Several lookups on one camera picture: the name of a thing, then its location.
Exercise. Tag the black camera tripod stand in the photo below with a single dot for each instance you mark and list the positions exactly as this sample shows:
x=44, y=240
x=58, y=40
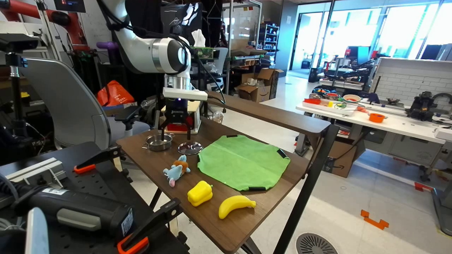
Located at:
x=13, y=45

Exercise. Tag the cardboard box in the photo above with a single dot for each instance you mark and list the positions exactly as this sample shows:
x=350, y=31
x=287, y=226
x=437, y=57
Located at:
x=259, y=86

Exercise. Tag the yellow toy banana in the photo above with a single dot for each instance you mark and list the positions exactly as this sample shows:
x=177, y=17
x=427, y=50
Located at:
x=233, y=203

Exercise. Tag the white cluttered work table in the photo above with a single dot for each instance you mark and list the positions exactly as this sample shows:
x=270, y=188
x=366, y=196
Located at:
x=369, y=116

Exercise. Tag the black orange clamp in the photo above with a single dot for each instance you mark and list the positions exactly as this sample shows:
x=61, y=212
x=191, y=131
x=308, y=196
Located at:
x=110, y=154

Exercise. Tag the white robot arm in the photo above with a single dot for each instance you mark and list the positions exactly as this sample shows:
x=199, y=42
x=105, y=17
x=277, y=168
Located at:
x=167, y=55

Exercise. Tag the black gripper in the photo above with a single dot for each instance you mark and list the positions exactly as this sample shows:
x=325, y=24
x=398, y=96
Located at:
x=177, y=113

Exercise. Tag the steel pot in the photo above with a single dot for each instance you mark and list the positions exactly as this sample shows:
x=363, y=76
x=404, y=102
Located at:
x=158, y=143

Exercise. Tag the grey chair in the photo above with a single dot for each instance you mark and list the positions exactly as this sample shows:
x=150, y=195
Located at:
x=76, y=116

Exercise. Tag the green cloth mat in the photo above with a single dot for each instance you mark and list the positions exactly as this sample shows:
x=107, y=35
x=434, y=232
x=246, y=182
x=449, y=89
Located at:
x=243, y=164

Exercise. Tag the blue plush doll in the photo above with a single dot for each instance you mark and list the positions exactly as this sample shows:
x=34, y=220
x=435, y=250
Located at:
x=177, y=169

